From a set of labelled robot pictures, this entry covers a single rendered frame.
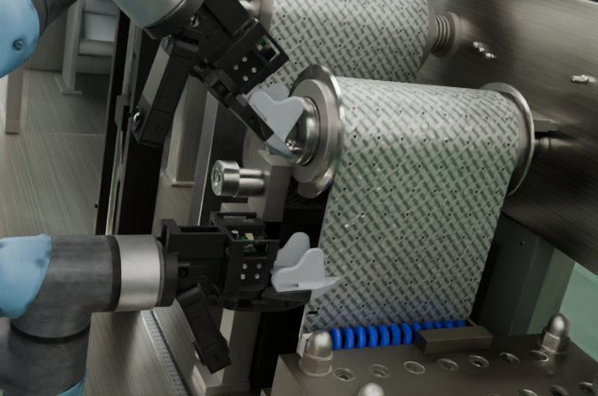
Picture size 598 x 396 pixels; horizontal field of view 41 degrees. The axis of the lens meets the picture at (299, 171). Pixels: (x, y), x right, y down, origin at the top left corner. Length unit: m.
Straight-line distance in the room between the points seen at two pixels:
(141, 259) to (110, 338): 0.34
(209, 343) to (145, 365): 0.22
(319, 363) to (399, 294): 0.16
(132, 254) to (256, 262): 0.13
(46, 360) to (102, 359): 0.26
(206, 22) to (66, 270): 0.27
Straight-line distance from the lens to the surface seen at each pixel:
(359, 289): 0.92
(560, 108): 1.04
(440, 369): 0.92
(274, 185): 0.90
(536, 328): 1.34
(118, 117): 1.18
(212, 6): 0.78
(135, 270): 0.77
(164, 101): 0.78
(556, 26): 1.06
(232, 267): 0.80
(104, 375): 1.03
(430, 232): 0.94
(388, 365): 0.90
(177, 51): 0.77
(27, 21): 0.60
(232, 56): 0.78
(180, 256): 0.79
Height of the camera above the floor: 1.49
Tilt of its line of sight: 19 degrees down
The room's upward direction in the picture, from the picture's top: 11 degrees clockwise
